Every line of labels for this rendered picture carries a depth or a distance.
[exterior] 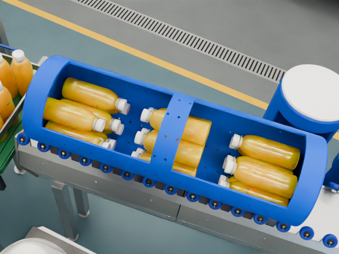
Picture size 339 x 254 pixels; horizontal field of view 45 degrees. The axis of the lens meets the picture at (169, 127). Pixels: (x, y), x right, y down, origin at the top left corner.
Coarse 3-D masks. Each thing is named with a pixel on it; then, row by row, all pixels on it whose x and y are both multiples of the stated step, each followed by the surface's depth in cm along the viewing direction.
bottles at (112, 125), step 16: (96, 112) 129; (112, 112) 137; (48, 128) 125; (64, 128) 125; (112, 128) 130; (144, 128) 130; (96, 144) 125; (112, 144) 132; (224, 160) 135; (240, 160) 125; (256, 160) 125; (224, 176) 130; (256, 192) 119
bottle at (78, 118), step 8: (48, 104) 123; (56, 104) 123; (64, 104) 124; (72, 104) 125; (48, 112) 123; (56, 112) 122; (64, 112) 122; (72, 112) 122; (80, 112) 122; (88, 112) 123; (56, 120) 124; (64, 120) 123; (72, 120) 122; (80, 120) 122; (88, 120) 122; (96, 120) 123; (72, 128) 125; (80, 128) 123; (88, 128) 123
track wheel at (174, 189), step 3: (165, 186) 131; (168, 186) 131; (171, 186) 131; (174, 186) 130; (165, 189) 131; (168, 189) 131; (171, 189) 131; (174, 189) 131; (177, 189) 131; (168, 192) 131; (171, 192) 131; (174, 192) 131
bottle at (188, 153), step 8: (144, 136) 122; (152, 136) 121; (144, 144) 121; (152, 144) 120; (184, 144) 120; (192, 144) 120; (184, 152) 119; (192, 152) 118; (200, 152) 119; (176, 160) 120; (184, 160) 119; (192, 160) 119
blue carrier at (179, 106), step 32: (64, 64) 122; (32, 96) 117; (128, 96) 139; (160, 96) 135; (32, 128) 121; (128, 128) 142; (160, 128) 114; (224, 128) 137; (256, 128) 132; (288, 128) 119; (96, 160) 126; (128, 160) 118; (160, 160) 115; (320, 160) 111; (192, 192) 123; (224, 192) 115; (288, 224) 121
